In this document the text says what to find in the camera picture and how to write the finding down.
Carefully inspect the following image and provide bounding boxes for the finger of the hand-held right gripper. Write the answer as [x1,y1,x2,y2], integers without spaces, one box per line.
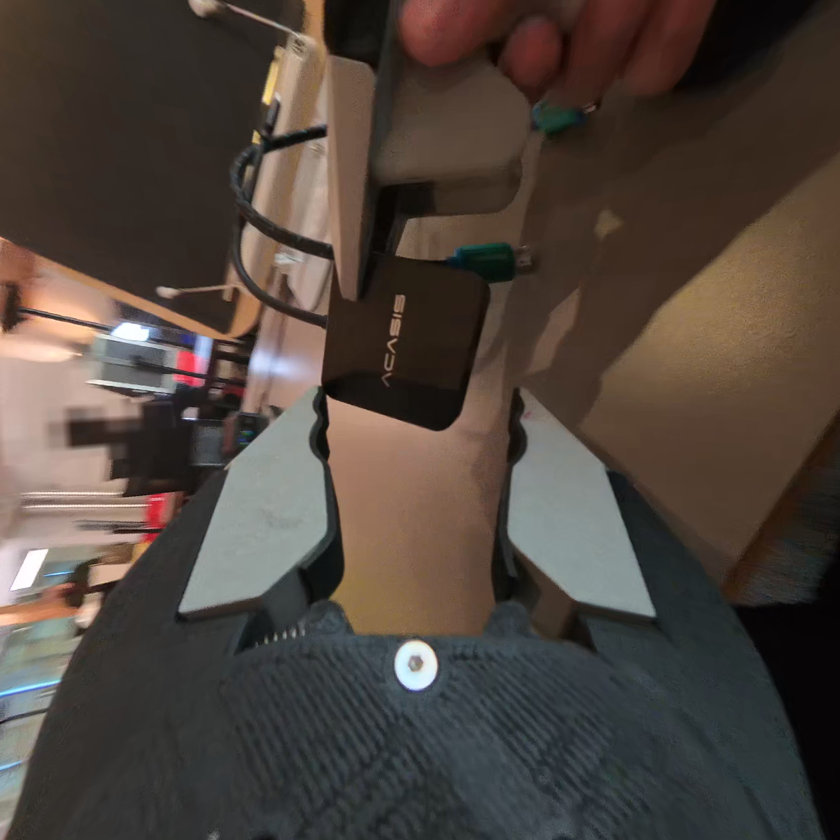
[373,48,534,216]
[325,54,382,303]

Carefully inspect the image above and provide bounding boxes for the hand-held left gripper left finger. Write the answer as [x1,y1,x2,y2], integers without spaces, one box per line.
[176,385,347,623]

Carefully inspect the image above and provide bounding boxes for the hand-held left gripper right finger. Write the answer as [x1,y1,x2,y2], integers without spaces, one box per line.
[492,387,658,637]

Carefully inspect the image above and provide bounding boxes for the braided hdmi cable green plugs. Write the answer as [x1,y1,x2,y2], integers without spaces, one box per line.
[230,97,603,284]

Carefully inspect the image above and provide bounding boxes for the black video capture adapter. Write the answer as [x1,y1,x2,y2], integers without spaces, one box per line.
[320,257,492,433]

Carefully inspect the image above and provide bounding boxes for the person's right hand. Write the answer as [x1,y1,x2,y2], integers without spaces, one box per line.
[398,0,718,101]

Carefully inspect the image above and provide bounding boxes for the black studio light panel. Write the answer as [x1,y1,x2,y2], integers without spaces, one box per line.
[85,322,217,398]

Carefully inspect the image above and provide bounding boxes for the black wood-edged board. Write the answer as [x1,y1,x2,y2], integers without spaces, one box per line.
[0,0,322,342]

